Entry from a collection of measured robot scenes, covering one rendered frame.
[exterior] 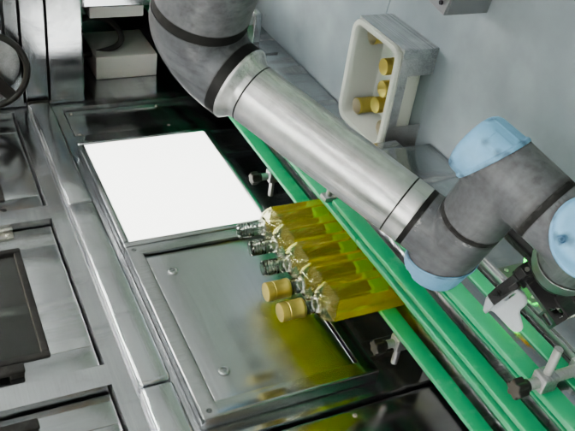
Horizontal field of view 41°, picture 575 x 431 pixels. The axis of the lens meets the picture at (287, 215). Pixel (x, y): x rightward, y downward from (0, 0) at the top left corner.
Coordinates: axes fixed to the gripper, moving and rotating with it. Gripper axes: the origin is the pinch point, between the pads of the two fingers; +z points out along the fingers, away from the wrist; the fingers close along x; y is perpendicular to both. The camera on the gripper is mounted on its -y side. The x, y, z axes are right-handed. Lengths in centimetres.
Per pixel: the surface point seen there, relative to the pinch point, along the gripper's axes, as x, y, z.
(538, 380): -6.6, 11.9, 1.6
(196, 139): -33, -78, 72
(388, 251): -11.7, -18.7, 28.5
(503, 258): 2.5, -6.0, 19.0
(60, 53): -52, -115, 64
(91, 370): -67, -27, 22
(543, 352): -2.6, 9.4, 8.8
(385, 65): 8, -52, 34
